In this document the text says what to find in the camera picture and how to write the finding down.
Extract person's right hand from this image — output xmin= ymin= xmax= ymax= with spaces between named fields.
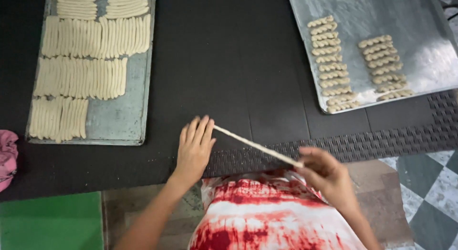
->
xmin=297 ymin=146 xmax=353 ymax=209

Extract person's left hand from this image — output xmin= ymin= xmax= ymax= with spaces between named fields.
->
xmin=172 ymin=115 xmax=217 ymax=182

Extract long thin dough rope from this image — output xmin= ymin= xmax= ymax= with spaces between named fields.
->
xmin=213 ymin=125 xmax=305 ymax=168

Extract black woven mat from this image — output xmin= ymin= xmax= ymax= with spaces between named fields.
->
xmin=202 ymin=90 xmax=458 ymax=178

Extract red and white patterned garment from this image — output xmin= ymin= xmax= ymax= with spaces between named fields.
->
xmin=187 ymin=170 xmax=369 ymax=250

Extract rows of twisted dough pieces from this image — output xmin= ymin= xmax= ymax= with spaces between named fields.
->
xmin=307 ymin=15 xmax=416 ymax=114

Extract shiny metal baking tray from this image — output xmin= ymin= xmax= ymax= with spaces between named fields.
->
xmin=286 ymin=0 xmax=458 ymax=115

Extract metal tray with dough sticks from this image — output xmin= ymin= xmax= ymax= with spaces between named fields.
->
xmin=25 ymin=0 xmax=157 ymax=146

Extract rows of straight dough sticks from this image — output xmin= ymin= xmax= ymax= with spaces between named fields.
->
xmin=29 ymin=0 xmax=151 ymax=144

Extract green board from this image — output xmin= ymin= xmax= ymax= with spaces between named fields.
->
xmin=0 ymin=191 xmax=104 ymax=250

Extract pink cloth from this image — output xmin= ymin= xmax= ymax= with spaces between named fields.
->
xmin=0 ymin=130 xmax=19 ymax=193

